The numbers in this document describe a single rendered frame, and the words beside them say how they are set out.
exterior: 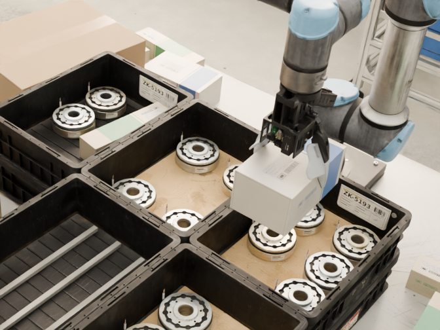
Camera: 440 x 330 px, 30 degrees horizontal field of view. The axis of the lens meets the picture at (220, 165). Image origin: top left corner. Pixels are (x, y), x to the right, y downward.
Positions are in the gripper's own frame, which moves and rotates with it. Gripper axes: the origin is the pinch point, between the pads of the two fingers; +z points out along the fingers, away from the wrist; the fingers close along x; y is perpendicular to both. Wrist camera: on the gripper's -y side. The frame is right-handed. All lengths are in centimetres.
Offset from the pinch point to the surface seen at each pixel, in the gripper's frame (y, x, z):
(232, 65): -177, -120, 112
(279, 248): -4.4, -1.1, 24.8
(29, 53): -19, -88, 21
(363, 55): -195, -64, 91
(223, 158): -24.8, -29.0, 28.2
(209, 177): -16.8, -27.6, 28.1
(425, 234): -48, 18, 41
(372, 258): -7.9, 17.5, 18.1
